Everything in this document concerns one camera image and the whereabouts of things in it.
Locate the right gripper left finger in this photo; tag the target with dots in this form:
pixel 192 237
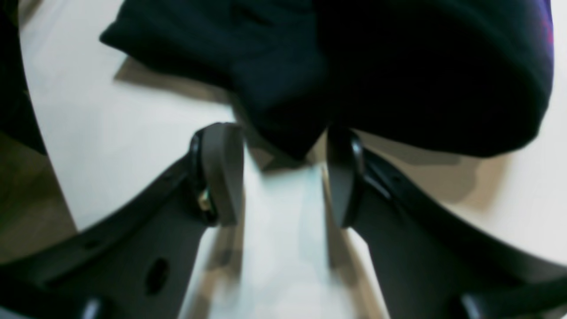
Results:
pixel 137 263

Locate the black T-shirt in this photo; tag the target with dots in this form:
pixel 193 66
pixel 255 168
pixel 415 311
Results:
pixel 470 77

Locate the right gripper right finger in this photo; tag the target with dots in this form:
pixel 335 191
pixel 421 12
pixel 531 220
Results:
pixel 429 263

